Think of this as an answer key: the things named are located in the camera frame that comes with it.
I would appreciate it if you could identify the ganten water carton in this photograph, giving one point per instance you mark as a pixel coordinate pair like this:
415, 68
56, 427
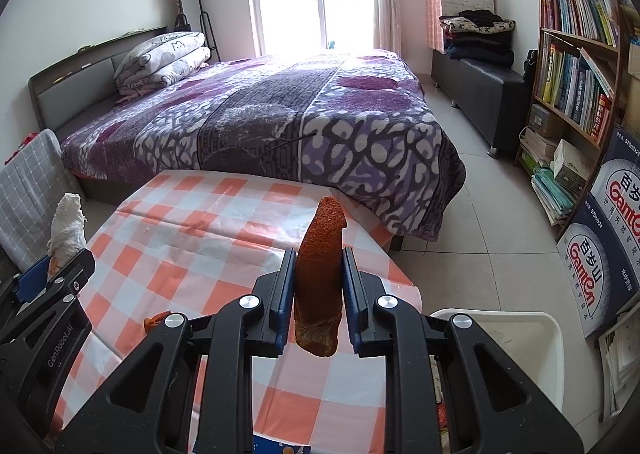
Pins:
601, 276
616, 191

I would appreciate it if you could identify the purple patterned bed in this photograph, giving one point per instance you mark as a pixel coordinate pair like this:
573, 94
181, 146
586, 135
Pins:
355, 123

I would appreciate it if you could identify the orange checkered tablecloth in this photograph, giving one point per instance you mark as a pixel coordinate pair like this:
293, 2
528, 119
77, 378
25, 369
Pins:
190, 242

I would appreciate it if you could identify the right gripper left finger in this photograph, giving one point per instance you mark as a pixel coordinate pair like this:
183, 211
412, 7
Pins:
252, 325

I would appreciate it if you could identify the white tissue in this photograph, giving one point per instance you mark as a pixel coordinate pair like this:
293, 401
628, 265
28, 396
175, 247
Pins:
67, 237

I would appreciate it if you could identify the black coat rack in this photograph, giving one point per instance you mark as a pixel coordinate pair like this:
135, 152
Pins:
192, 16

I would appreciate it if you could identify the stack of papers on floor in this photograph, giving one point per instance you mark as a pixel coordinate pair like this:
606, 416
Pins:
620, 352

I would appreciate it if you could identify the lower Ganten water carton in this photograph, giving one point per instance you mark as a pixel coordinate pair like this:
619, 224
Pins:
601, 276

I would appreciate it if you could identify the grey bed headboard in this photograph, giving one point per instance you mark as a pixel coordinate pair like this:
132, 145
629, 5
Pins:
80, 88

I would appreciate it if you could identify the black leather bench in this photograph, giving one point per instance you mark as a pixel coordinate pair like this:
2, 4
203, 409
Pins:
494, 99

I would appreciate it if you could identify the wooden bookshelf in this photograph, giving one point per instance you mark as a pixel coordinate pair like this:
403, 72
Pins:
579, 95

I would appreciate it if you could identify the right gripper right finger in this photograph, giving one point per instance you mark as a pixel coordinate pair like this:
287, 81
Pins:
384, 326

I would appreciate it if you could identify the upper Ganten water carton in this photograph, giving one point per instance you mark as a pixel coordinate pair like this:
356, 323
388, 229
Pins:
616, 191

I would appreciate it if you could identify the white plastic trash bin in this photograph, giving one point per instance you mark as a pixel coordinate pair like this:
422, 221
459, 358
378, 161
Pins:
534, 341

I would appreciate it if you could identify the small orange peel piece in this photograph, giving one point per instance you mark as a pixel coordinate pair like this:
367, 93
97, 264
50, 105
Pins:
150, 323

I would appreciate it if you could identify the pink white curtain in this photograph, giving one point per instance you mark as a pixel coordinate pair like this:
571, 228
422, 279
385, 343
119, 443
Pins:
387, 25

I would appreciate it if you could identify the folded white floral quilt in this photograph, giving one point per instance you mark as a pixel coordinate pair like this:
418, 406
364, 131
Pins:
161, 62

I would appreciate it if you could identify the grey checked cloth chair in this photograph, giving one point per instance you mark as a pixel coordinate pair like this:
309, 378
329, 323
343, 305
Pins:
32, 184

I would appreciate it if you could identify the pile of folded clothes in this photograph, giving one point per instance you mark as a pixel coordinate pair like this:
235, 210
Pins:
478, 35

